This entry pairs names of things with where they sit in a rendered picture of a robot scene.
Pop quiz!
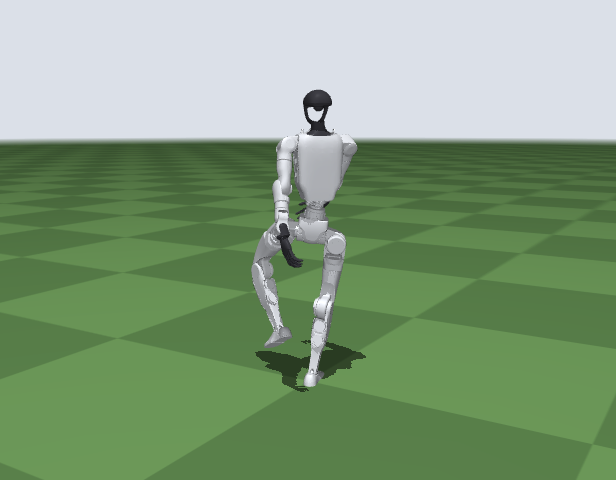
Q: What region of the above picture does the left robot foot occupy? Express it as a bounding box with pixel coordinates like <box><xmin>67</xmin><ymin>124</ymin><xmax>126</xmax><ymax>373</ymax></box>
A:
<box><xmin>264</xmin><ymin>327</ymin><xmax>292</xmax><ymax>348</ymax></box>

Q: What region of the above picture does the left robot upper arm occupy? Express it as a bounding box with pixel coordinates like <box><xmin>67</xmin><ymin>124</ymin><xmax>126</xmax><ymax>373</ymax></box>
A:
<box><xmin>276</xmin><ymin>136</ymin><xmax>298</xmax><ymax>196</ymax></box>

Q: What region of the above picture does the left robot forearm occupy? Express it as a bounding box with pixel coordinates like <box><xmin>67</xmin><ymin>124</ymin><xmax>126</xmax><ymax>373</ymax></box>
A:
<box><xmin>272</xmin><ymin>180</ymin><xmax>290</xmax><ymax>236</ymax></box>

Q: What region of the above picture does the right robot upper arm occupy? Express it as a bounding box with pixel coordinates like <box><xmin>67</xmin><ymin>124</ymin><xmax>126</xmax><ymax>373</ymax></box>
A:
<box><xmin>340</xmin><ymin>134</ymin><xmax>357</xmax><ymax>181</ymax></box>

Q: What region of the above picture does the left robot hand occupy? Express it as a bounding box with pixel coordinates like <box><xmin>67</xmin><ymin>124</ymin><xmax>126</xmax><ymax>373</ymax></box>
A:
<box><xmin>277</xmin><ymin>223</ymin><xmax>303</xmax><ymax>268</ymax></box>

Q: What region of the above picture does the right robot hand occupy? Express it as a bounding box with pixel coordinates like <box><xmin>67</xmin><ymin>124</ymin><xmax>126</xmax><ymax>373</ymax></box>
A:
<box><xmin>295</xmin><ymin>201</ymin><xmax>329</xmax><ymax>219</ymax></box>

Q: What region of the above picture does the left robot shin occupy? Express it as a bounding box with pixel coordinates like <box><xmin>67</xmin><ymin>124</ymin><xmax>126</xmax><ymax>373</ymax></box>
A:
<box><xmin>251</xmin><ymin>263</ymin><xmax>284</xmax><ymax>332</ymax></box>

